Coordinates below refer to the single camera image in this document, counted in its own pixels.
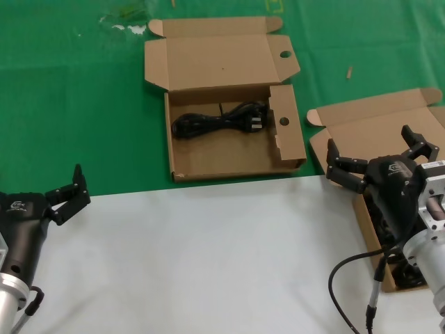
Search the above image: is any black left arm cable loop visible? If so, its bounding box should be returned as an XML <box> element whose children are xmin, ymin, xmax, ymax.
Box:
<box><xmin>22</xmin><ymin>285</ymin><xmax>45</xmax><ymax>317</ymax></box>

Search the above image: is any green table cloth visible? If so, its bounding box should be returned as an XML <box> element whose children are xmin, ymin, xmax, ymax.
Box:
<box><xmin>0</xmin><ymin>0</ymin><xmax>445</xmax><ymax>202</ymax></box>

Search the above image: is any cardboard box with holed flap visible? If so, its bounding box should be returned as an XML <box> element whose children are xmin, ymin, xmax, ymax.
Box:
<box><xmin>143</xmin><ymin>15</ymin><xmax>309</xmax><ymax>184</ymax></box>

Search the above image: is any arm silver-tipped cable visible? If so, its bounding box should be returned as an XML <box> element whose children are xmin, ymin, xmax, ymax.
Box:
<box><xmin>10</xmin><ymin>308</ymin><xmax>31</xmax><ymax>334</ymax></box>
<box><xmin>364</xmin><ymin>250</ymin><xmax>390</xmax><ymax>334</ymax></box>

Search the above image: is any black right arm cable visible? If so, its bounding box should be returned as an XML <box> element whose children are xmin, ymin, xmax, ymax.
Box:
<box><xmin>328</xmin><ymin>243</ymin><xmax>406</xmax><ymax>334</ymax></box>

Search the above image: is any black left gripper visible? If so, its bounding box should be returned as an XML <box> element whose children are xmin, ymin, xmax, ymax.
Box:
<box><xmin>0</xmin><ymin>163</ymin><xmax>91</xmax><ymax>285</ymax></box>

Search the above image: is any crumpled clear plastic film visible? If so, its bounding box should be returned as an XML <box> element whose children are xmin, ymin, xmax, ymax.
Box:
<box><xmin>98</xmin><ymin>3</ymin><xmax>149</xmax><ymax>35</ymax></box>

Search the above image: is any pile of black cables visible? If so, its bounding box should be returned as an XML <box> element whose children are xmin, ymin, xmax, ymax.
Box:
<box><xmin>364</xmin><ymin>193</ymin><xmax>430</xmax><ymax>289</ymax></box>

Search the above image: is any right arm silver-tipped cable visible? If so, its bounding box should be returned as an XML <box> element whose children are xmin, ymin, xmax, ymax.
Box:
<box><xmin>364</xmin><ymin>250</ymin><xmax>390</xmax><ymax>334</ymax></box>

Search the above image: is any plain brown cardboard box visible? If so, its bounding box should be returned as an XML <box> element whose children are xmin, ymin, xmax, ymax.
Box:
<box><xmin>305</xmin><ymin>87</ymin><xmax>445</xmax><ymax>293</ymax></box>

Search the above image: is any black power cable bundle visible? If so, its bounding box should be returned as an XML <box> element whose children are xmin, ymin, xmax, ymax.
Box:
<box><xmin>171</xmin><ymin>100</ymin><xmax>274</xmax><ymax>140</ymax></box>

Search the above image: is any left arm silver-tipped cable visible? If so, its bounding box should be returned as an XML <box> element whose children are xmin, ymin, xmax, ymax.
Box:
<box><xmin>10</xmin><ymin>308</ymin><xmax>31</xmax><ymax>334</ymax></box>

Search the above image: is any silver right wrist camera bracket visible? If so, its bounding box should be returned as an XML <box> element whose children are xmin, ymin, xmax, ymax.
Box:
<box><xmin>415</xmin><ymin>159</ymin><xmax>445</xmax><ymax>233</ymax></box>

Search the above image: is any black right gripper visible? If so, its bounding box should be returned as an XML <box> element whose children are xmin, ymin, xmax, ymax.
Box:
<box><xmin>325</xmin><ymin>125</ymin><xmax>441</xmax><ymax>241</ymax></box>

